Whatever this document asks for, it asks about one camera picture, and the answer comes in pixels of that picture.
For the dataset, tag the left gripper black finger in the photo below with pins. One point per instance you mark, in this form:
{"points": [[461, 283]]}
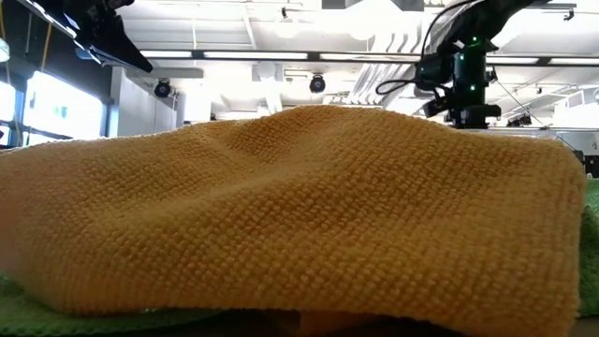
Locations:
{"points": [[117, 49]]}

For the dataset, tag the orange microfiber towel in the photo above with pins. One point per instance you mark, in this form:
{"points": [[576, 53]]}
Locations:
{"points": [[299, 210]]}

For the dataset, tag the green microfiber towel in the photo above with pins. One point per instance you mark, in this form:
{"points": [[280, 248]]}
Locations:
{"points": [[28, 318]]}

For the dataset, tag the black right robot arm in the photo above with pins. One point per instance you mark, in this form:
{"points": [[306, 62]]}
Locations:
{"points": [[468, 70]]}

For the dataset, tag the black ceiling spotlight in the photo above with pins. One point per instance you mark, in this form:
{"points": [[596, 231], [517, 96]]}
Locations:
{"points": [[162, 88], [317, 83], [519, 121]]}

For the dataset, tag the bright window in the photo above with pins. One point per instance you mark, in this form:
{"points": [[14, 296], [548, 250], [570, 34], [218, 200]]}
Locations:
{"points": [[61, 107]]}

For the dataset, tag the clear hanging lamp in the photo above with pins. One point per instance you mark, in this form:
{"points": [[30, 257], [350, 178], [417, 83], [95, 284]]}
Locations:
{"points": [[4, 49]]}

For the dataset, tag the white ceiling vent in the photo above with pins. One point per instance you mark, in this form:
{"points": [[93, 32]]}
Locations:
{"points": [[578, 99]]}

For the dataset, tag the black box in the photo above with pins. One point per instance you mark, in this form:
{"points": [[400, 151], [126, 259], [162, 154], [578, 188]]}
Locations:
{"points": [[593, 166]]}

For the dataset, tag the overhead light bar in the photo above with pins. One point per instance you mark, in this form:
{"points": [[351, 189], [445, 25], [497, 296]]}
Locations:
{"points": [[257, 55]]}

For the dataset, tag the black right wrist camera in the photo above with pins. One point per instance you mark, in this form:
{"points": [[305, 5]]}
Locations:
{"points": [[435, 107]]}

